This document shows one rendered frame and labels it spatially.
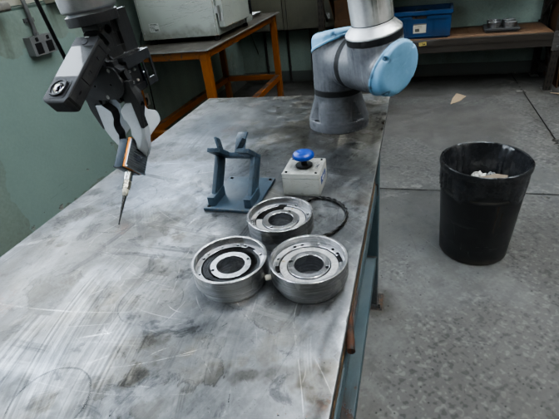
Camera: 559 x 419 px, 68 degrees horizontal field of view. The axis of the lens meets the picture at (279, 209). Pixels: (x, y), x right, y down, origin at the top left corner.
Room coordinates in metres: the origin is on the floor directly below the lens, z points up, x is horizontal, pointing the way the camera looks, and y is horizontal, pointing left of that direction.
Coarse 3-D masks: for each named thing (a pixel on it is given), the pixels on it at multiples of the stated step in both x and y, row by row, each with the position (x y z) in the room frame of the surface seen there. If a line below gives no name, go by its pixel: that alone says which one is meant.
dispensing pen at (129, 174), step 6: (126, 138) 0.63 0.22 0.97; (120, 144) 0.63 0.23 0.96; (126, 144) 0.62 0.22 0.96; (120, 150) 0.62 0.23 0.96; (120, 156) 0.61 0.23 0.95; (120, 162) 0.60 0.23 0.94; (120, 168) 0.60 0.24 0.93; (126, 168) 0.60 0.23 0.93; (126, 174) 0.60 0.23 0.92; (132, 174) 0.61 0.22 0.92; (138, 174) 0.62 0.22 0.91; (126, 180) 0.59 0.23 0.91; (126, 186) 0.59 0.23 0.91; (126, 192) 0.58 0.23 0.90; (120, 216) 0.56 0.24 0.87
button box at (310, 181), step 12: (288, 168) 0.71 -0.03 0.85; (300, 168) 0.70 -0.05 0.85; (312, 168) 0.70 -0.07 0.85; (324, 168) 0.72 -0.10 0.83; (288, 180) 0.69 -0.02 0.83; (300, 180) 0.68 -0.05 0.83; (312, 180) 0.67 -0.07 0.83; (324, 180) 0.71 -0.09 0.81; (288, 192) 0.69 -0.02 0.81; (300, 192) 0.68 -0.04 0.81; (312, 192) 0.67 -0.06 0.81
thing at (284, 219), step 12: (264, 204) 0.60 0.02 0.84; (276, 204) 0.61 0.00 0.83; (288, 204) 0.61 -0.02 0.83; (300, 204) 0.59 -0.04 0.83; (252, 216) 0.58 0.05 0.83; (276, 216) 0.58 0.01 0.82; (288, 216) 0.58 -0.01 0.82; (312, 216) 0.54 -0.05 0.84; (252, 228) 0.53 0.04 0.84; (276, 228) 0.54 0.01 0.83; (288, 228) 0.53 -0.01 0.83; (300, 228) 0.52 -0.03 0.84; (312, 228) 0.54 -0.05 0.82; (264, 240) 0.52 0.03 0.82; (276, 240) 0.51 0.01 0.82
